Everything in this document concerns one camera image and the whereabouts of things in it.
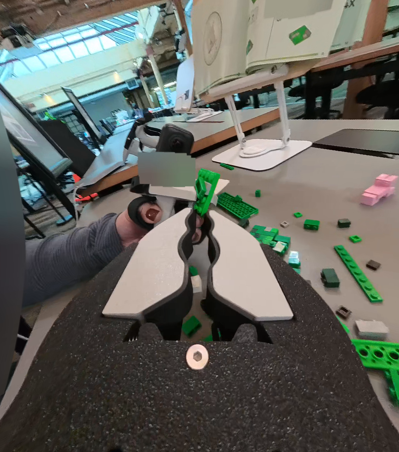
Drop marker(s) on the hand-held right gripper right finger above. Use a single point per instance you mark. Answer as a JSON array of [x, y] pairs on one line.
[[249, 282]]

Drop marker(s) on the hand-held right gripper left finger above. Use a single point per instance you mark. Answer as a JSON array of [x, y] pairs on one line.
[[150, 275]]

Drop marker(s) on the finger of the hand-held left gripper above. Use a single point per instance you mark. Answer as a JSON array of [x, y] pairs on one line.
[[174, 192]]

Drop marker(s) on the green plate assembly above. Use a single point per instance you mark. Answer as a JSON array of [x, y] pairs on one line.
[[203, 197]]

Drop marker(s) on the person's left forearm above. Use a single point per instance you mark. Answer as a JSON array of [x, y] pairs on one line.
[[72, 254]]

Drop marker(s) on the wooden edged grey desk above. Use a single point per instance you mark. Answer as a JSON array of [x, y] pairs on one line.
[[220, 127]]

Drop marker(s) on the person's left hand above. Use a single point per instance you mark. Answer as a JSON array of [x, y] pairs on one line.
[[128, 229]]

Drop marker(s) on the white black device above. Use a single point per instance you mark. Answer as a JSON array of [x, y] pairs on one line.
[[146, 141]]

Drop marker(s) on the white paper scrap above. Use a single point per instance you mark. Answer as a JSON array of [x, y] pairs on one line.
[[223, 189]]

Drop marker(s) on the green mosaic tile plate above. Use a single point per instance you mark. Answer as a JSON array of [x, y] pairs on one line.
[[266, 236]]

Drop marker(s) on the white device on stand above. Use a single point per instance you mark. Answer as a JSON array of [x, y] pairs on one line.
[[185, 91]]

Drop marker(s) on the pale teal brick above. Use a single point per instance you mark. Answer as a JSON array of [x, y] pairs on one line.
[[293, 259]]

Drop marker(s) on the small green plate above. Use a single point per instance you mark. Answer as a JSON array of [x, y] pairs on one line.
[[226, 166]]

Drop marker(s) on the green rectangular plate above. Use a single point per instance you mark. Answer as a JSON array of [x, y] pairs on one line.
[[236, 204]]

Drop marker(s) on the grey folded sheet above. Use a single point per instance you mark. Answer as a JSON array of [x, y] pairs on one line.
[[107, 166]]

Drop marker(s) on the white folding book stand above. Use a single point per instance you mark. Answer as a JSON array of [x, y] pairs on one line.
[[263, 155]]

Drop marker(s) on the orange plastic item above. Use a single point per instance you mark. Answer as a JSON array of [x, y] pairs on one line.
[[86, 197]]

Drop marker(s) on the black display easel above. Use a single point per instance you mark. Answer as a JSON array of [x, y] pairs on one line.
[[82, 113], [26, 134]]

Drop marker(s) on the long thin green plate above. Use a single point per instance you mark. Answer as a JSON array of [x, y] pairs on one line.
[[358, 273]]

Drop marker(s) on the small dark green brick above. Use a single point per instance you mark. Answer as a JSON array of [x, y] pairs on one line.
[[344, 223]]

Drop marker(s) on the open instruction booklet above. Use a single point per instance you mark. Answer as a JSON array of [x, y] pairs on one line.
[[238, 42]]

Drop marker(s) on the small grey brick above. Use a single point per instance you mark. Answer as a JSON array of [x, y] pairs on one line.
[[372, 330]]

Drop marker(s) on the green perforated plate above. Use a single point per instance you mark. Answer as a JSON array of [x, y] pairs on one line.
[[390, 356]]

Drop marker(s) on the pink pig brick model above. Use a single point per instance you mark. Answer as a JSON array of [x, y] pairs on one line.
[[379, 190]]

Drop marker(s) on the black flat pad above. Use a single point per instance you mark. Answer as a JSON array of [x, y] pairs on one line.
[[372, 144]]

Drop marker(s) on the wooden shelf unit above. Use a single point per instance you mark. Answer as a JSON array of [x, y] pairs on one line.
[[365, 53]]

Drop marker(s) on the black office chair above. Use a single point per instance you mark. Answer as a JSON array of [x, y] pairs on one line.
[[390, 91]]

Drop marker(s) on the small black frame tile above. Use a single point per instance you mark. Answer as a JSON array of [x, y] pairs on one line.
[[343, 312]]

